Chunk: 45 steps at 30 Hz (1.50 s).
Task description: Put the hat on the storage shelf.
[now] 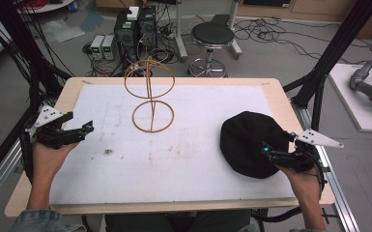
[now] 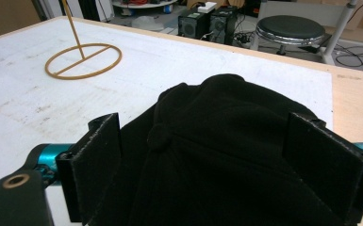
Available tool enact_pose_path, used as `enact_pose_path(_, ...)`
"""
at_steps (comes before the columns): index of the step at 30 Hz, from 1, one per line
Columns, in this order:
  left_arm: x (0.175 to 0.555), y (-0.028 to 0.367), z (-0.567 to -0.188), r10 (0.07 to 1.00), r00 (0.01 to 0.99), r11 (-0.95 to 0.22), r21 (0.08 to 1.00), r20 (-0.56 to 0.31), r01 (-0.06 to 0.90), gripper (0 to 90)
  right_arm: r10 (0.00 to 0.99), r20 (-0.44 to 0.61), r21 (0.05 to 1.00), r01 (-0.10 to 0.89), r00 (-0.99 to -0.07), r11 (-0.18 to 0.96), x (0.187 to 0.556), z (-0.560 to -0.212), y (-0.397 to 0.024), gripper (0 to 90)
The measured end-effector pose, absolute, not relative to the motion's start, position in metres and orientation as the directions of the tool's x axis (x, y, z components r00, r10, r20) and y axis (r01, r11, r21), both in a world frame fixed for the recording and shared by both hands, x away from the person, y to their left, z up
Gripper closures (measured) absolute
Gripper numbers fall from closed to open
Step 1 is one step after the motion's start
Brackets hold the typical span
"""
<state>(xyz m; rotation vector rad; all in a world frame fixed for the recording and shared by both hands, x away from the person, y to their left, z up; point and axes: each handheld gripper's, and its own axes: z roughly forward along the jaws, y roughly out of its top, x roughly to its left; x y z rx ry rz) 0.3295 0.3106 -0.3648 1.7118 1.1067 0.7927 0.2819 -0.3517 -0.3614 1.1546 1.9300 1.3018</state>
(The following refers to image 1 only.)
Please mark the clear plastic sheet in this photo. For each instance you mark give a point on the clear plastic sheet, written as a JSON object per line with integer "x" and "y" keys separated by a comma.
{"x": 62, "y": 30}

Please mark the person's dark trousers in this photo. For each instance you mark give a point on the person's dark trousers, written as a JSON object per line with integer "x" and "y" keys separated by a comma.
{"x": 174, "y": 223}

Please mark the black computer tower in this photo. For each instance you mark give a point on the black computer tower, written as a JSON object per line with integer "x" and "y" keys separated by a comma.
{"x": 148, "y": 30}
{"x": 125, "y": 35}

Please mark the person's left hand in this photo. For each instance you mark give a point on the person's left hand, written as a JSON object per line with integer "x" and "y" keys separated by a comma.
{"x": 50, "y": 159}

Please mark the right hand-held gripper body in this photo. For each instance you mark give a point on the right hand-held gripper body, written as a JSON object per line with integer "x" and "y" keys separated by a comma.
{"x": 306, "y": 151}

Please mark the black round stool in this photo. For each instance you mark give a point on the black round stool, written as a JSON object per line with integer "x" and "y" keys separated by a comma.
{"x": 212, "y": 34}

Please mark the black metal frame post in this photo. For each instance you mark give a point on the black metal frame post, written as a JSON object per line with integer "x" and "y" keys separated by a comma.
{"x": 19, "y": 48}
{"x": 331, "y": 54}

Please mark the person's right hand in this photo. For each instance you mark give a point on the person's right hand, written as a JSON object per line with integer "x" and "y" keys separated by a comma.
{"x": 302, "y": 183}

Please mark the blue tape roll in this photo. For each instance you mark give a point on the blue tape roll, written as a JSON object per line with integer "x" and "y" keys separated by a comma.
{"x": 73, "y": 6}

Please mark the aluminium rail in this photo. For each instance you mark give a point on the aluminium rail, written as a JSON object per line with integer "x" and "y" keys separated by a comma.
{"x": 335, "y": 190}
{"x": 0, "y": 180}

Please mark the white table mat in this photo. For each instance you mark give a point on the white table mat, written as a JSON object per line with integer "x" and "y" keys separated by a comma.
{"x": 161, "y": 167}

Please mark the white board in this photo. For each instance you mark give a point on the white board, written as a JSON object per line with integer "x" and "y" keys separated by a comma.
{"x": 351, "y": 103}

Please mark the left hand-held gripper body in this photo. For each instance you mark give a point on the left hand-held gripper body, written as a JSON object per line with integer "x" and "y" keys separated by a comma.
{"x": 46, "y": 133}

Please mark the grey power supply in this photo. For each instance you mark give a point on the grey power supply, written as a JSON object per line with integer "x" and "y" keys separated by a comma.
{"x": 96, "y": 46}
{"x": 108, "y": 47}

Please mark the denim jacket sleeve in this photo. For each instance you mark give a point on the denim jacket sleeve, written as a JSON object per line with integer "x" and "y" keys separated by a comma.
{"x": 42, "y": 222}

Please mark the wooden table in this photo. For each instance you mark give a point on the wooden table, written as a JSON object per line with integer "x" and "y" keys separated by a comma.
{"x": 74, "y": 86}

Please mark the white box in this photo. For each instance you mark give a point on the white box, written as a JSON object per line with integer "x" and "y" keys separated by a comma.
{"x": 133, "y": 13}

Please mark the black hat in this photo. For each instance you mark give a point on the black hat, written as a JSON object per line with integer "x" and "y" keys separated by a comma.
{"x": 248, "y": 145}

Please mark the round white table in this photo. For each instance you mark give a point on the round white table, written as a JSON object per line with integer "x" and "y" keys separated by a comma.
{"x": 45, "y": 5}

